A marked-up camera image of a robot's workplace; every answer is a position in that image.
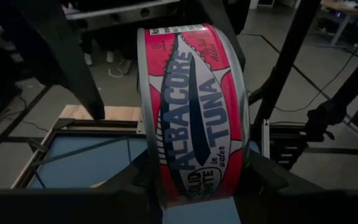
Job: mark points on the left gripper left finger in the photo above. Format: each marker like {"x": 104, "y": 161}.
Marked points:
{"x": 135, "y": 177}

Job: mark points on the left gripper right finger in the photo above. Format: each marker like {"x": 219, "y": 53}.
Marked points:
{"x": 266, "y": 180}

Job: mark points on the red label can silver lid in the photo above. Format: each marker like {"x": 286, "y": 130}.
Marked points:
{"x": 194, "y": 118}

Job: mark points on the person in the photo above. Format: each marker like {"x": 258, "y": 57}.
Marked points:
{"x": 110, "y": 57}

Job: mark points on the light wooden desk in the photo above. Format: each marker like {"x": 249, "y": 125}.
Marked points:
{"x": 346, "y": 5}

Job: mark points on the wooden shelf black metal frame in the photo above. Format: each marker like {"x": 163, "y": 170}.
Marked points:
{"x": 99, "y": 184}

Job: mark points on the white aluminium bracket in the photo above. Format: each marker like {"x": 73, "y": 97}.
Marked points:
{"x": 265, "y": 137}

